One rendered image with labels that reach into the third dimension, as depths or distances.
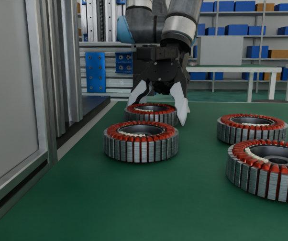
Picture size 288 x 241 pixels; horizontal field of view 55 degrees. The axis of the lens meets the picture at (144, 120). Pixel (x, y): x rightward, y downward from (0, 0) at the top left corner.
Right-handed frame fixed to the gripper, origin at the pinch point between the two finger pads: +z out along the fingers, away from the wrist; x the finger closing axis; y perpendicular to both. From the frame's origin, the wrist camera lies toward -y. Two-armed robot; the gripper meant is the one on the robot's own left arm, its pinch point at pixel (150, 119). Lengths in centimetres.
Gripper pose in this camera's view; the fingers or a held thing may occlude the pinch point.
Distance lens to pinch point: 58.7
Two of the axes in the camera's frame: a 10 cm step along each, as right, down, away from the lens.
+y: 4.4, 3.1, 8.5
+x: -8.6, -1.2, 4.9
